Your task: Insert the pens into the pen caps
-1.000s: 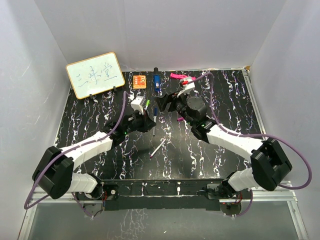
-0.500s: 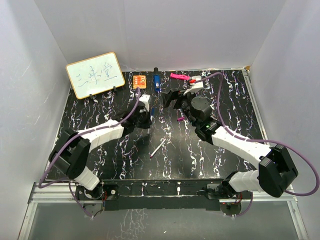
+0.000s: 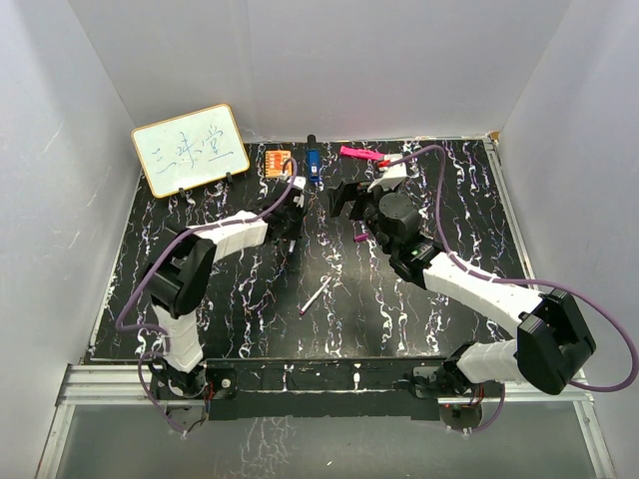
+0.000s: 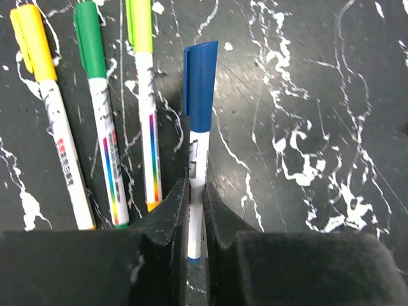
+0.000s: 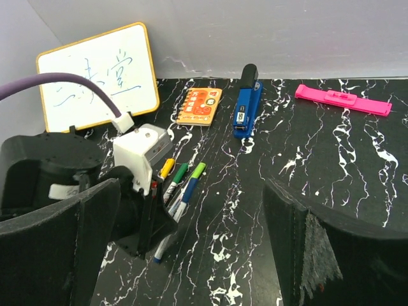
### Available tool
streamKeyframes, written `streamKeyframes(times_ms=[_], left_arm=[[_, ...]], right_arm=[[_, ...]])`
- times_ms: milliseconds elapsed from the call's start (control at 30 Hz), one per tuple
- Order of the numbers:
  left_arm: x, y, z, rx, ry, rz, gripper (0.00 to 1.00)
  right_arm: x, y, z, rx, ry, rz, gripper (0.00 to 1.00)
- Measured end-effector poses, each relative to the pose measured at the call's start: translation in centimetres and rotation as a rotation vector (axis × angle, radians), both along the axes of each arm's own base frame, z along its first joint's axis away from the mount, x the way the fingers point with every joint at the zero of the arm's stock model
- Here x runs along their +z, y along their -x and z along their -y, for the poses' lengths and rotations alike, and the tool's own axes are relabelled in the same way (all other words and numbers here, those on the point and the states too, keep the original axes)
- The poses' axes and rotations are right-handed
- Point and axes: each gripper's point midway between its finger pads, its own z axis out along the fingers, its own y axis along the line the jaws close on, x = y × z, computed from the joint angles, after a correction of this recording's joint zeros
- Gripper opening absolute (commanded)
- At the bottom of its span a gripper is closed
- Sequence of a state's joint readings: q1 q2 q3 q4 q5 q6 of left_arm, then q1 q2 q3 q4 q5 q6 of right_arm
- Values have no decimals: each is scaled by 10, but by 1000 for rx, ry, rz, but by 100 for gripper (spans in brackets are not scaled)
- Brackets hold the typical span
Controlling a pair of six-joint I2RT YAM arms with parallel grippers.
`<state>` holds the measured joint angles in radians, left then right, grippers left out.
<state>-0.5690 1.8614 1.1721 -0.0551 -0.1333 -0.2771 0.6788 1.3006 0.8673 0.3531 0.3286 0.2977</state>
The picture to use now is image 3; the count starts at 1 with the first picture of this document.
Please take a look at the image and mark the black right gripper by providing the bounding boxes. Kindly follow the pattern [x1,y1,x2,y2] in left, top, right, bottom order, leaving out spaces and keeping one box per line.
[328,179,398,255]

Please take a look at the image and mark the white pen purple tip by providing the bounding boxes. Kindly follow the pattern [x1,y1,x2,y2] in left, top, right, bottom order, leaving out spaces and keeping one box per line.
[300,277,331,316]

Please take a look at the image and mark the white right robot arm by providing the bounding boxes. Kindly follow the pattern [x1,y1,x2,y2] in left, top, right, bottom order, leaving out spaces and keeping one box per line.
[327,182,596,396]

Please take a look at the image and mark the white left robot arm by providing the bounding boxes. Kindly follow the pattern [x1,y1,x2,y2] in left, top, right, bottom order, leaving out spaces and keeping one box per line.
[145,177,308,398]

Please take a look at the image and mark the pink utility knife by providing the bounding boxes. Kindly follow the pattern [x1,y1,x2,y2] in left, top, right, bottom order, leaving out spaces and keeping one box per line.
[339,146,385,162]

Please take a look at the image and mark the blue stapler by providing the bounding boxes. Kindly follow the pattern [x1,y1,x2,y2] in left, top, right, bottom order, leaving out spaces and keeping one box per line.
[306,135,321,184]

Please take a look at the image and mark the orange spiral notepad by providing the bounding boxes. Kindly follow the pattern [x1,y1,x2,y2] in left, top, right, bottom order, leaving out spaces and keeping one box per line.
[265,150,293,179]

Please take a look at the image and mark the small whiteboard with writing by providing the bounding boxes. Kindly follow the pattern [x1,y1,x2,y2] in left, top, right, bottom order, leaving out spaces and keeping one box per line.
[131,104,251,199]

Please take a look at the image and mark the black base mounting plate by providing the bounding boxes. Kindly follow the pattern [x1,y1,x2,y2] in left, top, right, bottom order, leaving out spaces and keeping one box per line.
[146,357,501,427]

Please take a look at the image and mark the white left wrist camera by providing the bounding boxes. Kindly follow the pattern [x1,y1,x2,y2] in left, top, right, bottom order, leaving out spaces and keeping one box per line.
[290,176,307,209]

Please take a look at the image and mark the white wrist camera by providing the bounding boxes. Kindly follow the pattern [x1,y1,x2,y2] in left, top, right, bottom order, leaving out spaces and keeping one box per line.
[290,176,307,209]
[367,154,407,193]

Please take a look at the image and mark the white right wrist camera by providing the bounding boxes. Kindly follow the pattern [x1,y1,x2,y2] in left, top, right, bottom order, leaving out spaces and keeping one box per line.
[367,154,407,193]

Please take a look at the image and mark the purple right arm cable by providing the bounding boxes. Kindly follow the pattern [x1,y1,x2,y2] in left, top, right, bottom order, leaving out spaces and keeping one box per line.
[393,145,639,433]

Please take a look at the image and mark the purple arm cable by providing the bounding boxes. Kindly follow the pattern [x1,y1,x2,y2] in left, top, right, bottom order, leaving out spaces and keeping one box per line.
[393,145,639,433]
[114,158,300,434]

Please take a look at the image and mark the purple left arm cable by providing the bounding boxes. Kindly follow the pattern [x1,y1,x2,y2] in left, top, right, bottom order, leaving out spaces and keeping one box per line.
[114,158,300,434]

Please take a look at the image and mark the aluminium front rail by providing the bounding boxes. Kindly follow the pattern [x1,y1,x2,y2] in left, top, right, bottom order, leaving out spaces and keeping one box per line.
[59,362,594,404]

